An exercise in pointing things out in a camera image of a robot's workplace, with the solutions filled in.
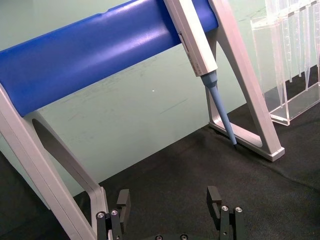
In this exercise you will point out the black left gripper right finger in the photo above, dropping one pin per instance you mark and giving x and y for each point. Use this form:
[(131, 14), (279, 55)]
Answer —
[(214, 200)]

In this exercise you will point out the grey pipette stand blue bar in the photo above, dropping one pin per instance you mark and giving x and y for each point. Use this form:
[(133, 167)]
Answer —
[(75, 60)]

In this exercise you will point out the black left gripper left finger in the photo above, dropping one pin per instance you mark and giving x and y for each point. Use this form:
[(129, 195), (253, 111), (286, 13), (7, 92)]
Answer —
[(124, 205)]

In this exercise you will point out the grey pipette with blue tip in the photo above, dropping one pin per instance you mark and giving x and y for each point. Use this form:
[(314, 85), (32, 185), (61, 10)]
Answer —
[(197, 37)]

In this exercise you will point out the large clear pipette tip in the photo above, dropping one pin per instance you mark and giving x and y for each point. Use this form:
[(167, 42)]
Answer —
[(277, 62)]

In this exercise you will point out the black table cloth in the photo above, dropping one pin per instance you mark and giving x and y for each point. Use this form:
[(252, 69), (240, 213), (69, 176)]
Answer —
[(175, 180)]

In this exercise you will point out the clear acrylic tip rack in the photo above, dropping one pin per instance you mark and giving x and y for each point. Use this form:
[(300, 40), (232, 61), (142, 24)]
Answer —
[(295, 105)]

